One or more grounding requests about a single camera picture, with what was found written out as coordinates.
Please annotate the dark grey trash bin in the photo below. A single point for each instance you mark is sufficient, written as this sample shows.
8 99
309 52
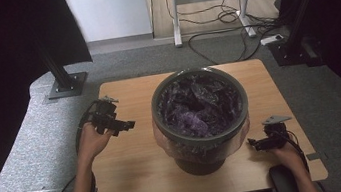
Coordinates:
202 169

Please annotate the white power strip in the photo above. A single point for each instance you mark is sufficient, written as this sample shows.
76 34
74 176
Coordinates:
271 39

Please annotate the grey tape piece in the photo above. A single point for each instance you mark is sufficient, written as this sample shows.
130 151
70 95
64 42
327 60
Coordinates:
316 156

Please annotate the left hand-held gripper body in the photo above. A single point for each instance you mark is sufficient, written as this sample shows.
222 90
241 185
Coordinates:
103 113

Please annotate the black metal stand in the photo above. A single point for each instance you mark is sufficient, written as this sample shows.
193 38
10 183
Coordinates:
64 82
301 8

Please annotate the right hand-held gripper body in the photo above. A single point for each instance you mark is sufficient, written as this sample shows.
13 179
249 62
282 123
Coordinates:
275 136

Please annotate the person's left hand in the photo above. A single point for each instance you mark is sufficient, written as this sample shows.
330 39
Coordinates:
92 144

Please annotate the black chair armrest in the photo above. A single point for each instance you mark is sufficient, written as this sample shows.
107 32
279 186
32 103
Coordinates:
283 182

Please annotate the person's right hand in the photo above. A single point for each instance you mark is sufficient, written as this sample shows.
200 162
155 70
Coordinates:
288 158

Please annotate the purple plastic trash bag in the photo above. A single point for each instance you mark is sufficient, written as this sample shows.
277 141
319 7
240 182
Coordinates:
192 120

